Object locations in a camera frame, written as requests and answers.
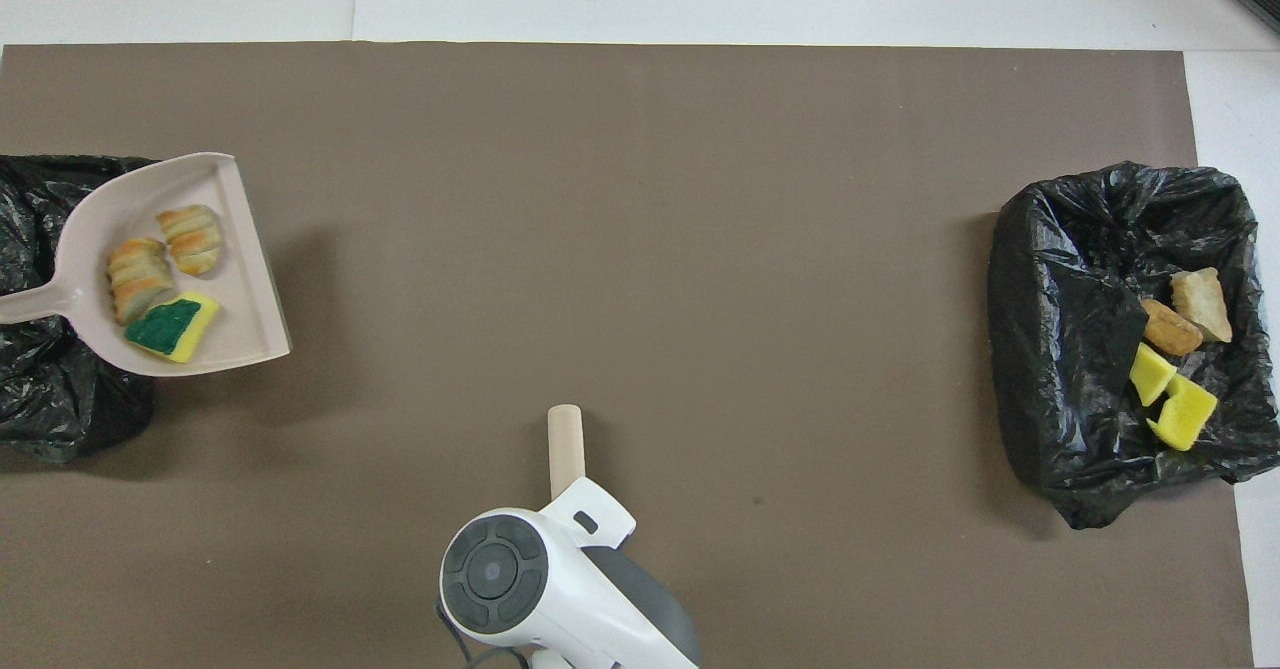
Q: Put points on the beige hand brush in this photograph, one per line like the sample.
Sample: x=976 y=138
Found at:
x=566 y=449

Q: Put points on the beige plastic dustpan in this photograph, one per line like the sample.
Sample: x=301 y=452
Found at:
x=240 y=319

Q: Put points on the golden croissant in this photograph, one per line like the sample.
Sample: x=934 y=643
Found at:
x=140 y=279
x=192 y=239

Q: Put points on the green and yellow sponge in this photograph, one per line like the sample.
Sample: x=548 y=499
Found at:
x=170 y=327

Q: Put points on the small yellow sponge piece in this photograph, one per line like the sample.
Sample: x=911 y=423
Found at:
x=1152 y=374

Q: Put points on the brown bread roll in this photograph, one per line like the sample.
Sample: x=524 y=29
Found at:
x=1170 y=329

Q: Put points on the notched yellow sponge piece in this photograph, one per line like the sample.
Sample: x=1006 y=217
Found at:
x=1185 y=414

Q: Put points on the pale bread chunk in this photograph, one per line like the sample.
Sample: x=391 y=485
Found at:
x=1203 y=304

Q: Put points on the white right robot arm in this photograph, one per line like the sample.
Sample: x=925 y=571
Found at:
x=560 y=589

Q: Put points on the black bag lined bin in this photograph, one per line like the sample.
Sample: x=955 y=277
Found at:
x=1060 y=349

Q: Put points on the right black bag bin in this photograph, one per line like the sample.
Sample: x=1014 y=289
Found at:
x=50 y=399

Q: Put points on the brown table mat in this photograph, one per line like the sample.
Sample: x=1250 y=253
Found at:
x=650 y=249

